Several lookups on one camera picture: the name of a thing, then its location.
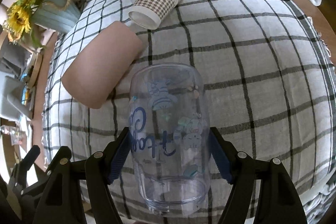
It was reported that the black white checkered tablecloth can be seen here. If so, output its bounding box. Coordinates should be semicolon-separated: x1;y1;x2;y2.
41;0;336;224

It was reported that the clutter of small items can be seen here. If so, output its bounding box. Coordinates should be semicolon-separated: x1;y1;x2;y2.
1;118;33;152

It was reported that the sunflower bouquet blue pot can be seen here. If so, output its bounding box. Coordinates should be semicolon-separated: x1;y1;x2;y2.
2;0;96;49

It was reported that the white mini projector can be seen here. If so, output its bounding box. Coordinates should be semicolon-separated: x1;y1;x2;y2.
0;75;33;122

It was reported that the clear printed plastic cup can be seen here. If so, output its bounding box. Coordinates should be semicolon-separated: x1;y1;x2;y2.
129;63;210;217

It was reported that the pink plastic cup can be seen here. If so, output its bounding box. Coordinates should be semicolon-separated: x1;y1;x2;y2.
62;21;143;109

